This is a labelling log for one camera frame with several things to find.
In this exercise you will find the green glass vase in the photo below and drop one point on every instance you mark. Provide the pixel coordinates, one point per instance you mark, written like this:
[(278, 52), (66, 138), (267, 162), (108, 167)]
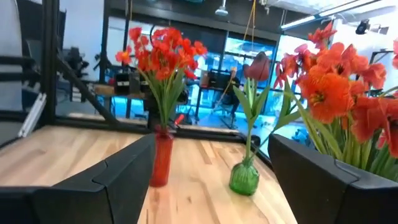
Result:
[(244, 179)]

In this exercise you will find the red ribbed glass vase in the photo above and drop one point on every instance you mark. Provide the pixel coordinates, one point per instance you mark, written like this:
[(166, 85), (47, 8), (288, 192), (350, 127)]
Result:
[(161, 161)]

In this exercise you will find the white aluminium rail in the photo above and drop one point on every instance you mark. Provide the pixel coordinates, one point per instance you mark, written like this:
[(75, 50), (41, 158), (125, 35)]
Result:
[(32, 115)]

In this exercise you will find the cardboard box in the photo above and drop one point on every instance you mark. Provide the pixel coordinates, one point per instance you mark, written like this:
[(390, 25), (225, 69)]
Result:
[(204, 79)]

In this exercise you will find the dark red tulip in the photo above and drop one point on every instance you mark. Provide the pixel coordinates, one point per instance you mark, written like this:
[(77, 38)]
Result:
[(246, 71), (258, 67)]

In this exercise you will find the black ceiling camera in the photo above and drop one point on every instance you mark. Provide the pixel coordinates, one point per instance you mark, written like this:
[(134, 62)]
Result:
[(362, 27)]

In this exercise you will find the black equipment case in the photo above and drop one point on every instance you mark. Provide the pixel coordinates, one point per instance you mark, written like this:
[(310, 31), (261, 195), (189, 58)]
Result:
[(217, 79)]

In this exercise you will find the white pendant lamp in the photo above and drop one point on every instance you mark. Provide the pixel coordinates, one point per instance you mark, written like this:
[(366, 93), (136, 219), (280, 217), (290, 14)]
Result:
[(221, 12)]

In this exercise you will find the black table edge frame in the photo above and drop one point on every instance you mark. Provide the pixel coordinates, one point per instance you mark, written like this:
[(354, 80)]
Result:
[(202, 132)]

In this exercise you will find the black rig post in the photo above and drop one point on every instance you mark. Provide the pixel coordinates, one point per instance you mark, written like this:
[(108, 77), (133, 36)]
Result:
[(49, 62)]

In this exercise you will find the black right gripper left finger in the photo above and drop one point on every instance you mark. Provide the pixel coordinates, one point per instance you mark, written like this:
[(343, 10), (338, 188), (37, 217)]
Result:
[(77, 202)]

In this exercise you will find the black rig diagonal brace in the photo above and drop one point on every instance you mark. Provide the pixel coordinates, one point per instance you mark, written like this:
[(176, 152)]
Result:
[(87, 93)]

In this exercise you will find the long ceiling light strip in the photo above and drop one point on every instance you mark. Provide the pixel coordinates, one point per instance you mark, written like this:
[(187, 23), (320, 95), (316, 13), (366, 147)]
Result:
[(298, 22)]

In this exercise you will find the person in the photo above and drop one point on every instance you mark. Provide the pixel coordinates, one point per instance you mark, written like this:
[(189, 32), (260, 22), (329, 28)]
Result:
[(231, 93)]

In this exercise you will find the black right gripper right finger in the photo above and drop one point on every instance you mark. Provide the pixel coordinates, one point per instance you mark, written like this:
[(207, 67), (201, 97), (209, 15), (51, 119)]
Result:
[(335, 202)]

